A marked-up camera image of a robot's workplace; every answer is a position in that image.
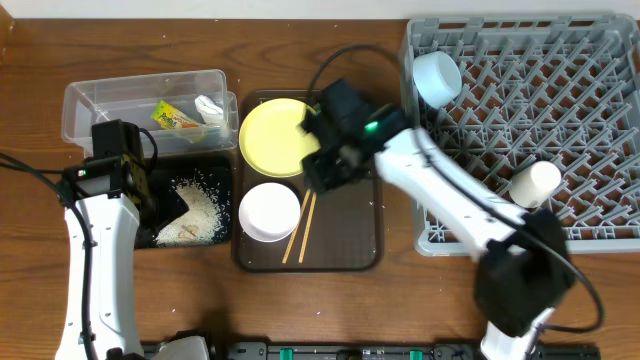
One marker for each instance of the white bowl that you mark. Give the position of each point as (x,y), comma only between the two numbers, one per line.
(269,212)

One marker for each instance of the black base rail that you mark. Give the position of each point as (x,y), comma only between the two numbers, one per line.
(441,351)

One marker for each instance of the green snack wrapper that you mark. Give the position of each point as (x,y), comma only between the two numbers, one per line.
(169,117)

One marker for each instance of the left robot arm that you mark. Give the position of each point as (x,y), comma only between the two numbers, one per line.
(109,208)

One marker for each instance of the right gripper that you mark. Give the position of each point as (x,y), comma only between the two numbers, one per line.
(323,171)

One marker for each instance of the dark brown serving tray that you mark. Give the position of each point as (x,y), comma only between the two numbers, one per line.
(346,232)

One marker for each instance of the grey dishwasher rack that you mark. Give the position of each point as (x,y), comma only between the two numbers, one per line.
(564,89)

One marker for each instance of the pile of rice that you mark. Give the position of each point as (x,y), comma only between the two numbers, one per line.
(209,202)

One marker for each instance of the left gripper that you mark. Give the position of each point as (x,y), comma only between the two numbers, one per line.
(172,204)

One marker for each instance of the white napkin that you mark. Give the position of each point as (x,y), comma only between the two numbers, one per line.
(211,113)

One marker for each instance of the brown food scrap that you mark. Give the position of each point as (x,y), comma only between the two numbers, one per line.
(188,233)

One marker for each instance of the clear plastic bin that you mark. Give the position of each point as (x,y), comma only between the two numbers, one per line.
(133,99)

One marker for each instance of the black waste tray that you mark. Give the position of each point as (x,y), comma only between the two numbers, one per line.
(178,167)

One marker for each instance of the light blue bowl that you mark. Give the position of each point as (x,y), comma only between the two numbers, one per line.
(437,78)

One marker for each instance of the pale green cup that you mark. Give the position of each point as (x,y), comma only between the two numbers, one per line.
(533,185)

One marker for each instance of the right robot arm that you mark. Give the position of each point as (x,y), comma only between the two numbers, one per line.
(523,265)

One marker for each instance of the yellow plate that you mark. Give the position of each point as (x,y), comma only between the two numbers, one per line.
(272,141)

